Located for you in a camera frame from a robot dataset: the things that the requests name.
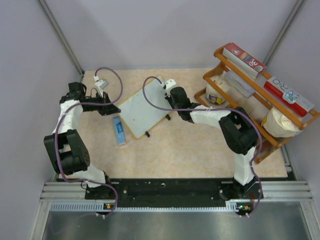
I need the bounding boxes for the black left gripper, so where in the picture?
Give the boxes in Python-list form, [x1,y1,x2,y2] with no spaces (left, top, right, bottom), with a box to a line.
[84,91,121,116]

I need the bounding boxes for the yellow framed whiteboard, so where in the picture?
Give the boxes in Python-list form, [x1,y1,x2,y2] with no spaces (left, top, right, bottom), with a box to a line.
[118,75,171,139]

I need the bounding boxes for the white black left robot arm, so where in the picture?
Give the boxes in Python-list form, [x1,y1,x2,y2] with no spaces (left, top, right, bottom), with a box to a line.
[43,79,121,199]

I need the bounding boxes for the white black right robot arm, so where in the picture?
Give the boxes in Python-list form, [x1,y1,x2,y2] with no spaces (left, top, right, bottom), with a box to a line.
[162,86,258,198]

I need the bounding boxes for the white printed cup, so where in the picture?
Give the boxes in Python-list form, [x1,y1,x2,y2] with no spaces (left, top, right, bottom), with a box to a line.
[205,83,226,105]

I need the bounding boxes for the grey flat box on shelf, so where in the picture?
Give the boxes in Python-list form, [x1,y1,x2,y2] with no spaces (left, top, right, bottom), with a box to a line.
[223,70,256,98]

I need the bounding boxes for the red white 3D box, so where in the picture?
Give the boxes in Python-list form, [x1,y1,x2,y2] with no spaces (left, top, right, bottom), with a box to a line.
[222,42,267,78]

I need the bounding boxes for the wooden shelf rack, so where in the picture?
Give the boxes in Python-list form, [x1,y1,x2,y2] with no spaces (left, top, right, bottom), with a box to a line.
[194,44,320,163]

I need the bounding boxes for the beige cloth bag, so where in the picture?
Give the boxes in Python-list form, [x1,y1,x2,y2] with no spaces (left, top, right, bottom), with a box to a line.
[261,107,301,138]

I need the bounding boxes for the red white R-O box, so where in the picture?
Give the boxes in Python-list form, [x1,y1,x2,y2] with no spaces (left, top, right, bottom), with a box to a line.
[263,76,315,117]

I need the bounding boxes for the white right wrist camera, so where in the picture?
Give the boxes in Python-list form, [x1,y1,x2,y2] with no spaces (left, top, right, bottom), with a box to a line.
[161,78,177,97]

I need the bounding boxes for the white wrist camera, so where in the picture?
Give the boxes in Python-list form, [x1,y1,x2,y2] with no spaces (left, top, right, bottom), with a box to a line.
[161,78,177,97]
[94,79,109,97]

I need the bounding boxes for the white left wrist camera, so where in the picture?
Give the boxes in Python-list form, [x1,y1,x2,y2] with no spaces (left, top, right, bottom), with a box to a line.
[94,79,109,97]

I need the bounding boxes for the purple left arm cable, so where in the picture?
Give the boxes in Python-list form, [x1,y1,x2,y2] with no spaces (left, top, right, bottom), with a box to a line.
[49,66,124,235]

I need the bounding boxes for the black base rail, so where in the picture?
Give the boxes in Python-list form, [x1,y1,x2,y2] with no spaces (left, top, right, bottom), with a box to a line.
[85,178,257,208]

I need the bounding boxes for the grey cable duct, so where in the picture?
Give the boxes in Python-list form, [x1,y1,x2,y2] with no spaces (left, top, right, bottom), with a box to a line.
[50,202,105,212]

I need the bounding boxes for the aluminium frame post left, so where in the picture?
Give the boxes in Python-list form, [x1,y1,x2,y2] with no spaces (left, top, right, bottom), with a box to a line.
[37,0,85,77]

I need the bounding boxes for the aluminium frame post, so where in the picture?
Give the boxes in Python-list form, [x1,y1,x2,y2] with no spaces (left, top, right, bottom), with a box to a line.
[263,0,306,65]
[37,0,85,77]

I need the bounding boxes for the aluminium frame post right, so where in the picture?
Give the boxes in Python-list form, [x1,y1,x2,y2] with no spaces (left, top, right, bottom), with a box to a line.
[263,0,306,65]

